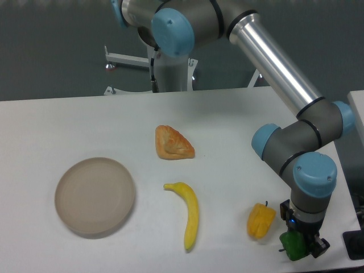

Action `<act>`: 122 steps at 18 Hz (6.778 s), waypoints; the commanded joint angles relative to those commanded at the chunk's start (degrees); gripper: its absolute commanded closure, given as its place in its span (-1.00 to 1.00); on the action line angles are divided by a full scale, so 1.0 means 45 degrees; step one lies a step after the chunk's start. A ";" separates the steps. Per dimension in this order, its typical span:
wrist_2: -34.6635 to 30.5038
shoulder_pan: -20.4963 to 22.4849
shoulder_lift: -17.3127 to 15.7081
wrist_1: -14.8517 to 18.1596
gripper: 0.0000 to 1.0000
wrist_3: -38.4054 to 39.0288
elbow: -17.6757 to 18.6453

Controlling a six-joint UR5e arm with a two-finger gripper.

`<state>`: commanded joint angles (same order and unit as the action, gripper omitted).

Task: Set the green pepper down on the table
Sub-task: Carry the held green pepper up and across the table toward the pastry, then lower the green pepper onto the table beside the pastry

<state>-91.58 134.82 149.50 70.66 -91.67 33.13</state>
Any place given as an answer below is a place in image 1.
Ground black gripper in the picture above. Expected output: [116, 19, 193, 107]
[280, 200, 330, 258]

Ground green toy pepper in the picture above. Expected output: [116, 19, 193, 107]
[279, 231, 308, 261]

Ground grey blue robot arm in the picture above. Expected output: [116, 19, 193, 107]
[111, 1, 355, 260]

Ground yellow toy pepper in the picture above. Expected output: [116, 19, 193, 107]
[246, 200, 276, 239]

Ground black device at edge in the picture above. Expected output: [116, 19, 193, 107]
[342, 230, 363, 260]

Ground yellow toy banana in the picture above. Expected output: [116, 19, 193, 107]
[163, 182, 200, 252]

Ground white side table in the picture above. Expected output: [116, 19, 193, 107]
[348, 90, 364, 144]

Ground orange toy pastry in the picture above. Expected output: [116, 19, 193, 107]
[155, 125, 195, 160]

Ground beige round plate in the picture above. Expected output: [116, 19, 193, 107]
[55, 157, 136, 239]

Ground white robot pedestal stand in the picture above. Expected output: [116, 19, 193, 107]
[103, 27, 268, 96]

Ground black cable on pedestal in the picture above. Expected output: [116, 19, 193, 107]
[150, 45, 160, 93]

